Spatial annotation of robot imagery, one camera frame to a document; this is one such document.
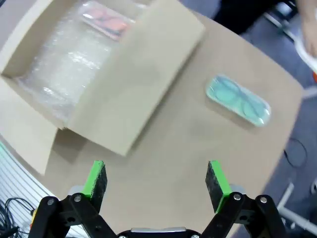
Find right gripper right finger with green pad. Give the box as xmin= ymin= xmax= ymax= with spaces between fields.
xmin=198 ymin=160 xmax=288 ymax=238

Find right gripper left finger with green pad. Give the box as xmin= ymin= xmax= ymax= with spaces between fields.
xmin=28 ymin=160 xmax=119 ymax=238

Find mint green glasses case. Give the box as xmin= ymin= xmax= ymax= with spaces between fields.
xmin=205 ymin=73 xmax=272 ymax=128

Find pink glasses case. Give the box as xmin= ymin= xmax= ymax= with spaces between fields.
xmin=79 ymin=1 xmax=132 ymax=40

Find person's left hand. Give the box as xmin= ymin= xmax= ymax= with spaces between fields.
xmin=298 ymin=0 xmax=317 ymax=59

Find white slatted panel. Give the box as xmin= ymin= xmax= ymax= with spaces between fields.
xmin=0 ymin=141 xmax=75 ymax=238

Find white metal table leg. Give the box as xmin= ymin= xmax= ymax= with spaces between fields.
xmin=276 ymin=182 xmax=317 ymax=231

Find large open cardboard box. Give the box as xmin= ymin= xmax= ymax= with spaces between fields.
xmin=0 ymin=0 xmax=207 ymax=176

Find clear bubble wrap sheet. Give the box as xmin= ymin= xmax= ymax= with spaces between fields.
xmin=14 ymin=0 xmax=139 ymax=124

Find white curved plastic object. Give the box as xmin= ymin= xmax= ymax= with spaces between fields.
xmin=294 ymin=32 xmax=317 ymax=75

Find person in black t-shirt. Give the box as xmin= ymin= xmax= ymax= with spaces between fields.
xmin=178 ymin=0 xmax=302 ymax=35

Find black cable bundle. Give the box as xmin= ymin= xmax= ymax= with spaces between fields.
xmin=0 ymin=197 xmax=34 ymax=238

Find black cable loop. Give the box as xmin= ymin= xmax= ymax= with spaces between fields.
xmin=283 ymin=137 xmax=308 ymax=168

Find white metal frame tubes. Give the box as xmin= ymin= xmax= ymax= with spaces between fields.
xmin=264 ymin=11 xmax=302 ymax=39

